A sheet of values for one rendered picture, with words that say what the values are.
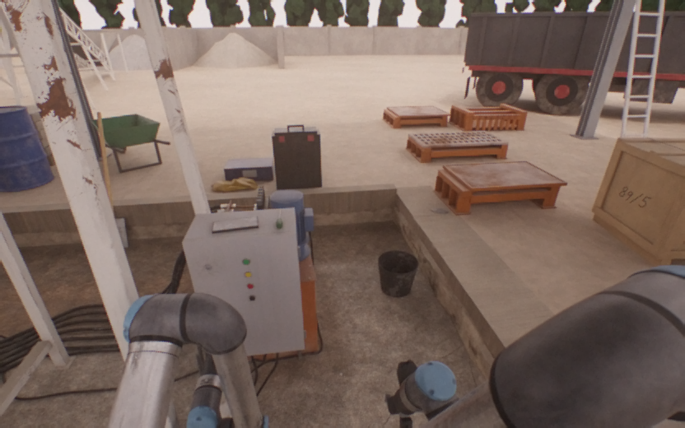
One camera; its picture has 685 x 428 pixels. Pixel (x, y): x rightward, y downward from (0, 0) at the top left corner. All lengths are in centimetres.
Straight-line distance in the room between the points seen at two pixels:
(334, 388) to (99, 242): 167
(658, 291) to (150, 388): 86
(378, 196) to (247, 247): 268
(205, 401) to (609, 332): 114
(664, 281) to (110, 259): 105
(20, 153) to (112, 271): 433
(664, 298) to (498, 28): 877
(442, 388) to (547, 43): 851
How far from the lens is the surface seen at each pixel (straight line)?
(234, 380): 107
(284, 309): 148
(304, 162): 380
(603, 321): 40
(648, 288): 46
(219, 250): 132
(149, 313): 94
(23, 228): 468
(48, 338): 286
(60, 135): 100
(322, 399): 228
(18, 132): 530
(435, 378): 91
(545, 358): 40
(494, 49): 910
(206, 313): 90
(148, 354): 91
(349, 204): 380
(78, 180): 100
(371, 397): 229
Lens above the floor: 189
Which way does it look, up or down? 27 degrees down
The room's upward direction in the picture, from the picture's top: straight up
